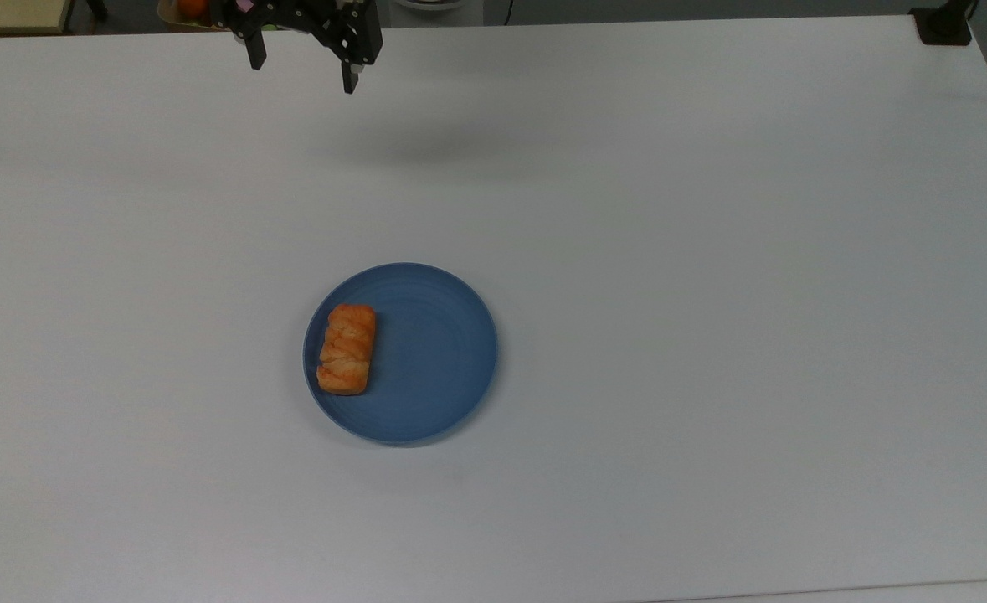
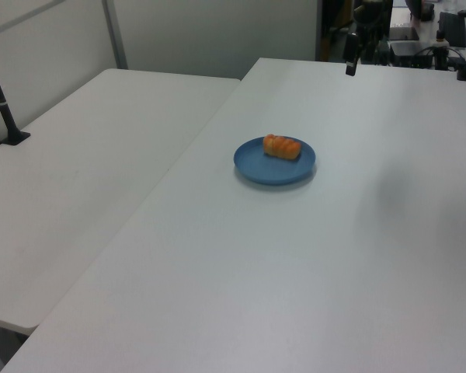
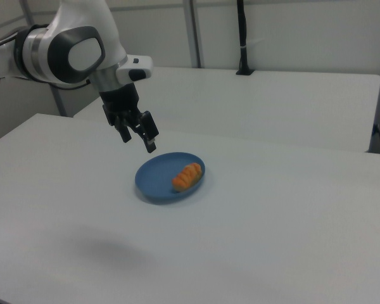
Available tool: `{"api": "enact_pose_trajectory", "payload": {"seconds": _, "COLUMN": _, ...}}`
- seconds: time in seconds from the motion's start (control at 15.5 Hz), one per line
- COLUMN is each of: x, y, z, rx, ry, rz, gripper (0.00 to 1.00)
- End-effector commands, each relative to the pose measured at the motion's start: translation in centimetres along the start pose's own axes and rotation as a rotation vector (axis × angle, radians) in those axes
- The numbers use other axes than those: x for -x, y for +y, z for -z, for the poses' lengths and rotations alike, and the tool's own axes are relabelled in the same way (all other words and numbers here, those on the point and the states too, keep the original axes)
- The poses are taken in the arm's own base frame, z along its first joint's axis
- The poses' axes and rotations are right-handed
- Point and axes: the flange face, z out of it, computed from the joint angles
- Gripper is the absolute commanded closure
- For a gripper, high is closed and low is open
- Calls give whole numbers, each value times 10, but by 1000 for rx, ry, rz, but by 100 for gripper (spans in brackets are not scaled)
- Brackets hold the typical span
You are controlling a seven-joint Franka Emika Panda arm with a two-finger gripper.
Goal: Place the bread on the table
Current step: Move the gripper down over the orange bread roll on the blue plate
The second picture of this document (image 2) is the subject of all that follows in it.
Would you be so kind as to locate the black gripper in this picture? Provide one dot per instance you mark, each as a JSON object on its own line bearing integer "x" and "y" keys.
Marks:
{"x": 369, "y": 17}

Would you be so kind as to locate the orange glazed bread roll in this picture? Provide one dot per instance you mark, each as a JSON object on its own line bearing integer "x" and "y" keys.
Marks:
{"x": 281, "y": 147}

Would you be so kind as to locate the grey metal box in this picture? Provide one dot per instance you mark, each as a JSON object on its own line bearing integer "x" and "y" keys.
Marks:
{"x": 409, "y": 52}

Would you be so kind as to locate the emergency stop button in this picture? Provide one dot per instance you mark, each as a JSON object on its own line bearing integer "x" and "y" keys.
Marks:
{"x": 441, "y": 42}

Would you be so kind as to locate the black laptop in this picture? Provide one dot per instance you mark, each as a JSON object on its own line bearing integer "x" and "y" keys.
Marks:
{"x": 452, "y": 29}

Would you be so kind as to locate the blue round plate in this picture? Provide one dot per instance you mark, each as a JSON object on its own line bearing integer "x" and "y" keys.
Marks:
{"x": 268, "y": 167}

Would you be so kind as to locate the white side table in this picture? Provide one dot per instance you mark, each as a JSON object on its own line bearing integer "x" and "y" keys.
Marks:
{"x": 81, "y": 175}

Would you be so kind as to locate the grey partition post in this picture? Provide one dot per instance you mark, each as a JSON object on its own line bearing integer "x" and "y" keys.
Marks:
{"x": 115, "y": 35}

